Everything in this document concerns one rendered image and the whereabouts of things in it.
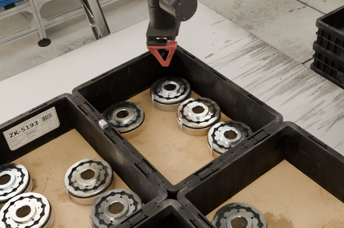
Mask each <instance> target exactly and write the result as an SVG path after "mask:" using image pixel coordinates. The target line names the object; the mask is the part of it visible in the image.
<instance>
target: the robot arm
mask: <svg viewBox="0 0 344 228"><path fill-rule="evenodd" d="M147 3H148V10H149V18H150V20H149V24H148V28H147V32H146V40H147V41H146V47H147V49H148V50H149V51H150V52H151V53H152V54H153V55H154V56H155V57H156V58H157V60H158V61H159V63H160V64H161V65H162V66H163V67H168V66H169V63H170V61H171V58H172V56H173V54H174V52H175V50H176V47H177V43H178V42H177V41H175V40H176V37H177V36H178V34H179V29H180V26H181V22H185V21H187V20H189V19H191V18H192V17H193V15H194V14H195V12H196V10H197V6H198V2H197V0H147ZM157 38H159V39H157ZM165 38H166V39H165ZM168 40H170V42H168ZM157 49H165V50H169V54H168V56H167V59H166V61H164V60H163V58H162V57H161V55H160V54H159V52H158V51H157Z"/></svg>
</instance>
